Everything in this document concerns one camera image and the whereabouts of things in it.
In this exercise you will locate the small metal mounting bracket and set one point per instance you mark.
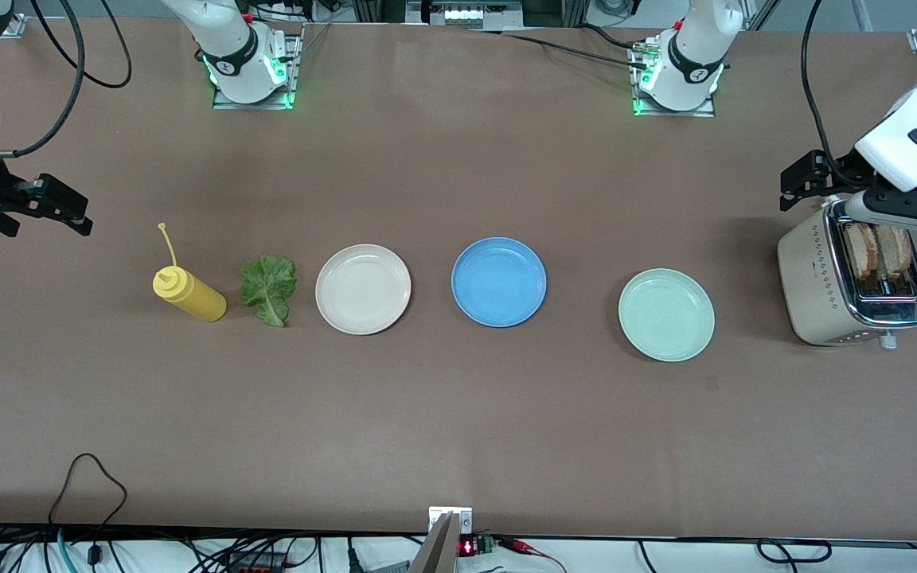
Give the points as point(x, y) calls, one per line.
point(436, 517)

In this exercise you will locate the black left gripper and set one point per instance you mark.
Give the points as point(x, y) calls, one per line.
point(839, 173)

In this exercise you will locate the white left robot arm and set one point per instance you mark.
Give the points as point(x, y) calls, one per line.
point(697, 48)

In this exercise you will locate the toasted bread slice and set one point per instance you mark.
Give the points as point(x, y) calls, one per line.
point(896, 251)
point(861, 248)

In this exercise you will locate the yellow mustard squeeze bottle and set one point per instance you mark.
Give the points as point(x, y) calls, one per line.
point(192, 296)

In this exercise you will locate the pale green round plate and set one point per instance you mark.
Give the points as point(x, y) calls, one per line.
point(666, 315)

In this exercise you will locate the beige chrome two-slot toaster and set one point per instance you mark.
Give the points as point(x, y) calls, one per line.
point(813, 286)

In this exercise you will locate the lit metal equipment rack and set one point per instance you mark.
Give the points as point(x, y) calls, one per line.
point(465, 12)

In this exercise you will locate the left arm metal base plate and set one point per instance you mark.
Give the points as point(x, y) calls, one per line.
point(673, 114)

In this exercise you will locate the blue round plate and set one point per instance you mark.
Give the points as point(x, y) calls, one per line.
point(498, 282)

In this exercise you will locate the beige round plate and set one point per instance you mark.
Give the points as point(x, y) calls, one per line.
point(363, 289)

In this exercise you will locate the red black clip leads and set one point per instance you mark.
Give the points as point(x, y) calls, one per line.
point(526, 546)

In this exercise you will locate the red digit display board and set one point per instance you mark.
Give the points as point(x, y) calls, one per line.
point(468, 547)

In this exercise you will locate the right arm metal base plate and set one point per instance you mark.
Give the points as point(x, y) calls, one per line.
point(251, 106)

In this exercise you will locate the green lettuce leaf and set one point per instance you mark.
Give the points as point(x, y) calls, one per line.
point(269, 285)

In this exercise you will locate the grey metal camera beam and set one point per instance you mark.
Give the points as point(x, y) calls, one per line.
point(435, 553)

